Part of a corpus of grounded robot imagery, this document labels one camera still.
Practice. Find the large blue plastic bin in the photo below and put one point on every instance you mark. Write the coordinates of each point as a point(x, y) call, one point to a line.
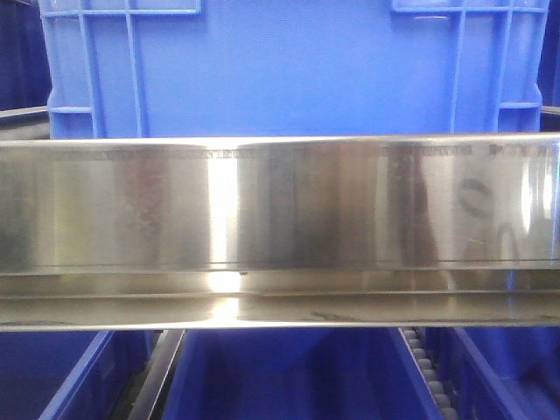
point(292, 68)

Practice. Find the lower middle blue bin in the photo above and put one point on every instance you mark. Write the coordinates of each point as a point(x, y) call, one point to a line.
point(298, 373)

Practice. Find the lower right blue bin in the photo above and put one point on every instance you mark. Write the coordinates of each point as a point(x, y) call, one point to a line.
point(498, 372)

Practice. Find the lower left blue bin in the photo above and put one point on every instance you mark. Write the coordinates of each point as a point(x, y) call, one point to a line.
point(69, 375)

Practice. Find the stainless steel rack rail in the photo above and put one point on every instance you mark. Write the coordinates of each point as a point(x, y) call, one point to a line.
point(122, 234)

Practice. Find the left steel divider rail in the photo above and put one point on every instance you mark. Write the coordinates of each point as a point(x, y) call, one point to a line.
point(146, 392)

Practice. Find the right roller track rail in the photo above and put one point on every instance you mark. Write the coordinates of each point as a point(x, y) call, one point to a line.
point(429, 373)

